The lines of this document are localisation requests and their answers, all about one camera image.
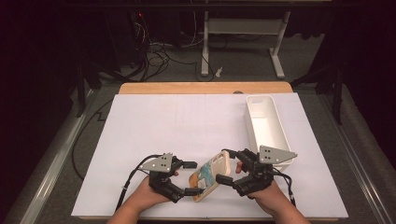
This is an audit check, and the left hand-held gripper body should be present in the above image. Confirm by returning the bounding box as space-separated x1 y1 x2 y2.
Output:
138 152 187 204

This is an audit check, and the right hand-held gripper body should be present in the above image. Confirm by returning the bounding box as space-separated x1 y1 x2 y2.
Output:
233 145 299 198

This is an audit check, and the cream painted phone case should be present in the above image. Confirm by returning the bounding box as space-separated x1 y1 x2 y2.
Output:
188 150 233 203

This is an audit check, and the white plastic bin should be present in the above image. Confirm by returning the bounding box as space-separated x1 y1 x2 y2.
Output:
244 94 295 171

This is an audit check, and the person's right hand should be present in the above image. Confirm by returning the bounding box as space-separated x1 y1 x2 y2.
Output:
234 161 296 217

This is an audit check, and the person's left hand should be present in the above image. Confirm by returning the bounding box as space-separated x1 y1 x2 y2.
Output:
131 169 180 216

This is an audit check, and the white table sheet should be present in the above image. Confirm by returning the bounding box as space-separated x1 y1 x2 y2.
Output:
71 92 349 220

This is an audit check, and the black stand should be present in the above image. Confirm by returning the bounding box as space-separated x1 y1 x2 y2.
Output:
75 60 104 119
290 60 346 126

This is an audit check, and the white metal stand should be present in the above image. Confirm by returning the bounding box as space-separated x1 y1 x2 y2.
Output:
200 0 292 79

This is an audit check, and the left hand-held gripper black cable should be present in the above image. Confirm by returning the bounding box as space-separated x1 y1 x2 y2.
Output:
115 153 164 213

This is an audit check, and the hand-held gripper black cable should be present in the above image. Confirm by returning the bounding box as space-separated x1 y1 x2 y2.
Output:
273 168 297 208
115 153 164 213

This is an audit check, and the right hand-held gripper black cable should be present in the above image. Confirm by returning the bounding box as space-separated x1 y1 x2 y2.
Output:
273 168 297 208

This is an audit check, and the black floor cable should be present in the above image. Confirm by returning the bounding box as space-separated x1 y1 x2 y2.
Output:
71 98 115 181

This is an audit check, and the metal floor rail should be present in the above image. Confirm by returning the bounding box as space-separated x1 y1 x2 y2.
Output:
18 89 98 224
317 92 391 224

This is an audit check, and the tangle of floor cables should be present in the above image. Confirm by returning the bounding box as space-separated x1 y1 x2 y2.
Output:
132 12 204 82

